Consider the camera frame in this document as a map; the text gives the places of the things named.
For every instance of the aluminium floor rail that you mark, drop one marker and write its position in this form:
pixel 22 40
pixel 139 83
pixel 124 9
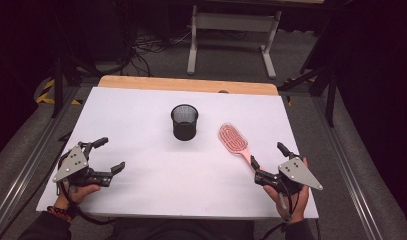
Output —
pixel 351 173
pixel 31 160

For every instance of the yellow black hazard tape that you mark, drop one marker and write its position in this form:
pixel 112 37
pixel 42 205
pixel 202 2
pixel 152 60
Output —
pixel 44 96

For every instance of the wooden table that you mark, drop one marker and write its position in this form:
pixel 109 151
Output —
pixel 184 84

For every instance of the black tripod stand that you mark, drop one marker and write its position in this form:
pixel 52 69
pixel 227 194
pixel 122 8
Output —
pixel 330 100
pixel 59 86

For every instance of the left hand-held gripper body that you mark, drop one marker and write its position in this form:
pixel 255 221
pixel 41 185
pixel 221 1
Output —
pixel 72 165

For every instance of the desk with grey metal frame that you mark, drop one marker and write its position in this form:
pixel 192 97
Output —
pixel 234 22

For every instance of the person's left hand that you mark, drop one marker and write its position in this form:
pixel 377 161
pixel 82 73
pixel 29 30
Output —
pixel 80 193

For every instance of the black mesh pen cup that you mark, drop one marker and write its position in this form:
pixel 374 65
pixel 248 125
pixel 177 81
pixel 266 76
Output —
pixel 184 130

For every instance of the white board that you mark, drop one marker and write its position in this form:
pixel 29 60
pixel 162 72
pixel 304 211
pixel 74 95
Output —
pixel 141 186

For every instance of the pink hairbrush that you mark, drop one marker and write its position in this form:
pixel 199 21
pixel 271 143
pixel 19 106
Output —
pixel 231 138

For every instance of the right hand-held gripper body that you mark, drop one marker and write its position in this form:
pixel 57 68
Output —
pixel 299 173

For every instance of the person's right hand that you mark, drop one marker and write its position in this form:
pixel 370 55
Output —
pixel 299 204

